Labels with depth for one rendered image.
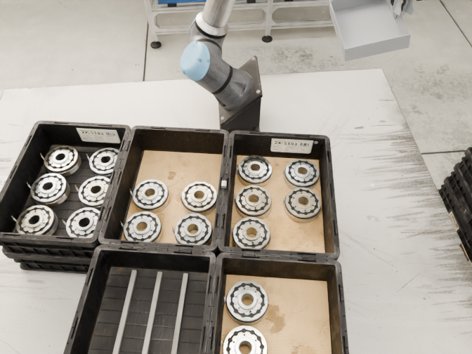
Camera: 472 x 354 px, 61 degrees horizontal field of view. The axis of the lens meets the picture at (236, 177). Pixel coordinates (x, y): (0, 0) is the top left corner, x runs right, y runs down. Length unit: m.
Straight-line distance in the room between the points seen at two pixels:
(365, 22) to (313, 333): 1.04
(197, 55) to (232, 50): 1.73
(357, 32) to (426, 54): 1.85
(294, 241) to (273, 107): 0.67
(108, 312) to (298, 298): 0.47
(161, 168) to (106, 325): 0.48
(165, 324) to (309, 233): 0.45
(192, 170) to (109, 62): 1.94
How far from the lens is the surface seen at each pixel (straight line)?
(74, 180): 1.31
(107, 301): 1.09
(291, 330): 1.03
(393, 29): 1.50
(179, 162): 1.27
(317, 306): 1.06
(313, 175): 1.21
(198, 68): 1.32
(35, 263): 1.29
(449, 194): 2.14
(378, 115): 1.67
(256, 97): 1.37
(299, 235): 1.13
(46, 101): 1.80
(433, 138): 2.70
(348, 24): 1.54
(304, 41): 3.17
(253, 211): 1.12
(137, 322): 1.06
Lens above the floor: 1.82
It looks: 54 degrees down
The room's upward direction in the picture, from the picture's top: straight up
